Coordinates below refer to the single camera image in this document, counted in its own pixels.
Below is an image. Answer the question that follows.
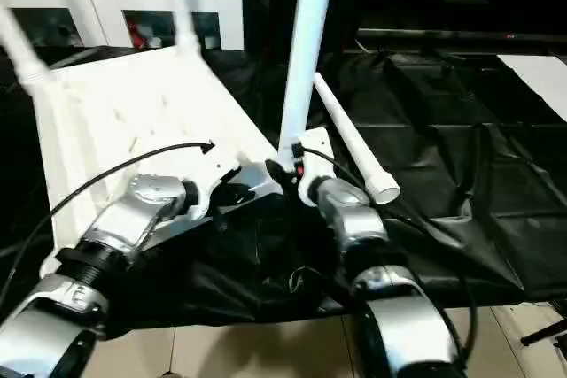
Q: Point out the white flat board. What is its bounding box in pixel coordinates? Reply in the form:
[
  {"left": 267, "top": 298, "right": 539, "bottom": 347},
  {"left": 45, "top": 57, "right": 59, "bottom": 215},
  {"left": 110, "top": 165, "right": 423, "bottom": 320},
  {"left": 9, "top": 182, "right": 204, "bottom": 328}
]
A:
[{"left": 495, "top": 53, "right": 567, "bottom": 125}]

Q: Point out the black plastic sheet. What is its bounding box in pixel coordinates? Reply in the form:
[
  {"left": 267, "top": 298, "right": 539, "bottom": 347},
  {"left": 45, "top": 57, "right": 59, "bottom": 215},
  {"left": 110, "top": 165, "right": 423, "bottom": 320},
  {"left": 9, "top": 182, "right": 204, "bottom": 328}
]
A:
[{"left": 0, "top": 43, "right": 567, "bottom": 339}]

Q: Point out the white plastic table leg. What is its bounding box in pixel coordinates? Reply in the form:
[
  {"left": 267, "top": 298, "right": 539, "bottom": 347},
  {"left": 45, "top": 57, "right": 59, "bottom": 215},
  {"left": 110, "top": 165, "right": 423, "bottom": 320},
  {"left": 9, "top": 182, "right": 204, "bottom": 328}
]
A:
[
  {"left": 166, "top": 0, "right": 205, "bottom": 58},
  {"left": 276, "top": 0, "right": 340, "bottom": 166},
  {"left": 0, "top": 5, "right": 52, "bottom": 96},
  {"left": 313, "top": 71, "right": 400, "bottom": 206}
]

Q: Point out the black stand leg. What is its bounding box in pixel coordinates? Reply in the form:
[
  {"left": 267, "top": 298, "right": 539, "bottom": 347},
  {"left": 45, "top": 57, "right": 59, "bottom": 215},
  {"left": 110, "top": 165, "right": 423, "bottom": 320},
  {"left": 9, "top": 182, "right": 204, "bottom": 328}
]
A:
[{"left": 520, "top": 320, "right": 567, "bottom": 347}]

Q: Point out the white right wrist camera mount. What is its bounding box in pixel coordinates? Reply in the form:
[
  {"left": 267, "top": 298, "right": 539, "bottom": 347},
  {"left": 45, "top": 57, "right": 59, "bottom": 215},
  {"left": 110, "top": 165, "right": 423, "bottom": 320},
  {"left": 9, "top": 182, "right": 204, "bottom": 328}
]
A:
[{"left": 290, "top": 127, "right": 336, "bottom": 206}]

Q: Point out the long black pole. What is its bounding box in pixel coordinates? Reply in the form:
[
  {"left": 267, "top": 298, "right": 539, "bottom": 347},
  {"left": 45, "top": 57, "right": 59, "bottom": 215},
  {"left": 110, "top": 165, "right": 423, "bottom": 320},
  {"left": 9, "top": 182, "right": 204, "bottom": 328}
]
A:
[{"left": 356, "top": 27, "right": 567, "bottom": 42}]

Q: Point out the red bottle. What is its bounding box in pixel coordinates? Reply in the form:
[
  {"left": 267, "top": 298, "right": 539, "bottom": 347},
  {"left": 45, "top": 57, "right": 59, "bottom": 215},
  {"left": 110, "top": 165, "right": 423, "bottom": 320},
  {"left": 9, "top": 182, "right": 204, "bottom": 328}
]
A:
[{"left": 130, "top": 21, "right": 150, "bottom": 50}]

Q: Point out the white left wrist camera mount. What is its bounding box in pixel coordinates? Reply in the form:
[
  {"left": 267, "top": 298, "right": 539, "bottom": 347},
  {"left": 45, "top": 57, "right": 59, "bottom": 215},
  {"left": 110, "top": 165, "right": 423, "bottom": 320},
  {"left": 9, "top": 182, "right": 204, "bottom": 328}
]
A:
[{"left": 185, "top": 147, "right": 243, "bottom": 220}]

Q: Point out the white plastic table top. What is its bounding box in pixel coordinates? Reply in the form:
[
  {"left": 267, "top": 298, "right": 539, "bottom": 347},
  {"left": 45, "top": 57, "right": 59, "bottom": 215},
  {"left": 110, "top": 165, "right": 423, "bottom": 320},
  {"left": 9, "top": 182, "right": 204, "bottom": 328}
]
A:
[{"left": 33, "top": 43, "right": 289, "bottom": 282}]

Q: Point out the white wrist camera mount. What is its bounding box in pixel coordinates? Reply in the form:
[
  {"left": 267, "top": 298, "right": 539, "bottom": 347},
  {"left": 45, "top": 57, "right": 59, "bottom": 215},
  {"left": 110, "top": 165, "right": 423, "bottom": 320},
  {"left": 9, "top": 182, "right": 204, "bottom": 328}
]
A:
[
  {"left": 290, "top": 127, "right": 336, "bottom": 206},
  {"left": 185, "top": 147, "right": 243, "bottom": 220}
]

